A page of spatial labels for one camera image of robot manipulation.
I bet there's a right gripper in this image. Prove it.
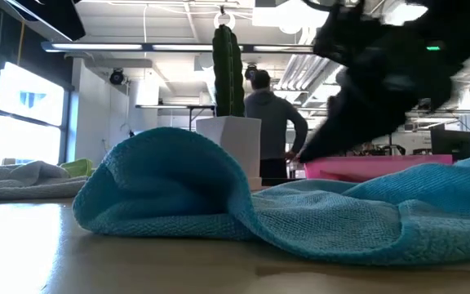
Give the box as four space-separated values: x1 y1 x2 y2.
298 0 464 164

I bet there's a pink plastic bin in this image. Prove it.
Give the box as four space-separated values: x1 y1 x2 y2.
303 154 455 184

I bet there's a blue microfiber towel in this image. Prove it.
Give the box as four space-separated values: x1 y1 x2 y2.
71 126 470 267

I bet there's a green microfiber towel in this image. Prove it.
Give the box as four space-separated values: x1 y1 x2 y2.
59 158 95 179

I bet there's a grey microfiber towel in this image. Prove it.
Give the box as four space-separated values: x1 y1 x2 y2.
0 160 91 201

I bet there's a long ceiling light fixture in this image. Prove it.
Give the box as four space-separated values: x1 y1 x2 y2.
41 40 314 54

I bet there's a person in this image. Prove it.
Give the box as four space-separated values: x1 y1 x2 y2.
243 69 309 180

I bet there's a bright framed window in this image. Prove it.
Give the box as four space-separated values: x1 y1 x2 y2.
0 60 71 167

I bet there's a black ceiling spotlight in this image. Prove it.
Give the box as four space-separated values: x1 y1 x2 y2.
244 63 260 81
109 68 126 86

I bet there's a black computer monitor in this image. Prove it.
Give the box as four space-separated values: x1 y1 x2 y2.
429 123 470 163

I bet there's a white faceted plant pot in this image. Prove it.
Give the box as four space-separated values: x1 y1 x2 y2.
195 115 263 191

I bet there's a green cactus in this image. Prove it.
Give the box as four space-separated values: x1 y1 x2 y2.
211 24 246 118

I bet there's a yellow power cable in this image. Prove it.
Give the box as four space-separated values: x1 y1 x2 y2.
16 20 29 67

